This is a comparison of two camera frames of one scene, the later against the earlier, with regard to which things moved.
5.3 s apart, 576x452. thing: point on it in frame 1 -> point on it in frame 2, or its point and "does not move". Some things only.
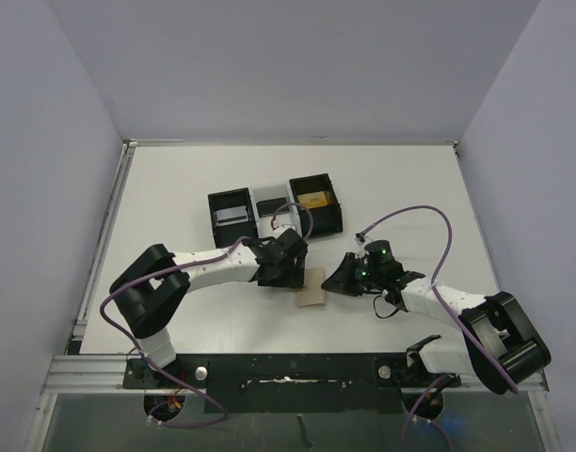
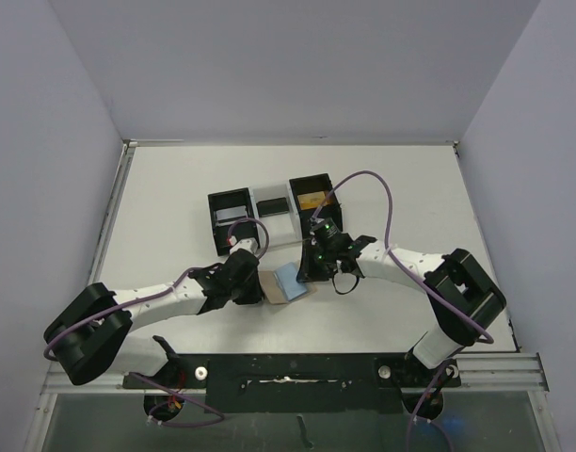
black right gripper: [355, 276] -> [312, 266]
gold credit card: [312, 200] does not move
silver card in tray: [232, 216] does not move
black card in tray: [270, 206] does not move
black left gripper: [292, 280] -> [255, 295]
